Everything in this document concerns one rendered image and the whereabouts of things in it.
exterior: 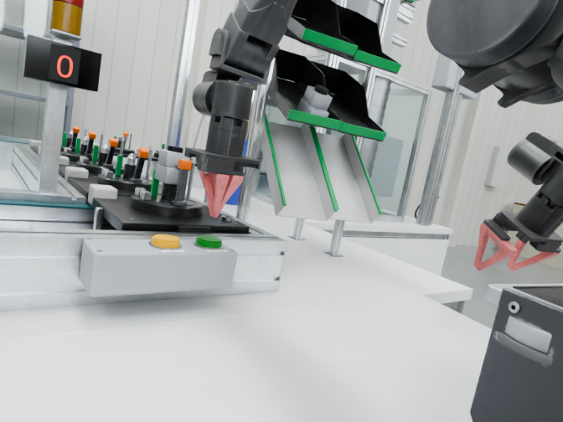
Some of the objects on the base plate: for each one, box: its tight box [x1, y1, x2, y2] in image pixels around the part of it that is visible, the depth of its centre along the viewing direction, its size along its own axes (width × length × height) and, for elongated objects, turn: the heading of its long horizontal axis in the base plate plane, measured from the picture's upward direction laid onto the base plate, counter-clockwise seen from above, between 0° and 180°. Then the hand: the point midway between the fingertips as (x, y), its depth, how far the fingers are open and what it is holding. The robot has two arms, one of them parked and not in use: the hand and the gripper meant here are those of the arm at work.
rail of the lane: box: [0, 226, 287, 311], centre depth 56 cm, size 6×89×11 cm, turn 76°
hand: (214, 211), depth 67 cm, fingers closed
